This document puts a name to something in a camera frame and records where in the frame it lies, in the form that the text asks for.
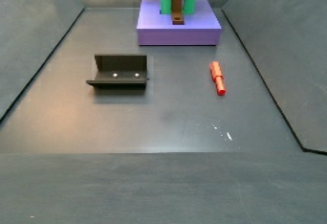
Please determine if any brown L-shaped bracket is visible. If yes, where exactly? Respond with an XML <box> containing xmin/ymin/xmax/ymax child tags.
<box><xmin>171</xmin><ymin>0</ymin><xmax>184</xmax><ymax>25</ymax></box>

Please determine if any black angle fixture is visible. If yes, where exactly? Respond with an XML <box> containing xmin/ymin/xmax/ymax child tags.
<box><xmin>86</xmin><ymin>54</ymin><xmax>148</xmax><ymax>88</ymax></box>

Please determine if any red peg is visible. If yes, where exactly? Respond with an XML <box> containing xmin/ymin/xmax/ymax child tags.
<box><xmin>210</xmin><ymin>61</ymin><xmax>226</xmax><ymax>96</ymax></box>

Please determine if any purple base block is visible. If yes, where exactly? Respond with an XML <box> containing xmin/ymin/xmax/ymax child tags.
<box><xmin>136</xmin><ymin>0</ymin><xmax>223</xmax><ymax>46</ymax></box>

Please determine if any left green block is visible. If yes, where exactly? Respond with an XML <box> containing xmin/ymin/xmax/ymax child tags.
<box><xmin>160</xmin><ymin>0</ymin><xmax>171</xmax><ymax>14</ymax></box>

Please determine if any green block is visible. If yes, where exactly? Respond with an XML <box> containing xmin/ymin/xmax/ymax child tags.
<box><xmin>160</xmin><ymin>0</ymin><xmax>171</xmax><ymax>14</ymax></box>
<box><xmin>183</xmin><ymin>0</ymin><xmax>195</xmax><ymax>14</ymax></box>

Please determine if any right green block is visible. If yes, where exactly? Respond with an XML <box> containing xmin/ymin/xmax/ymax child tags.
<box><xmin>183</xmin><ymin>0</ymin><xmax>195</xmax><ymax>14</ymax></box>

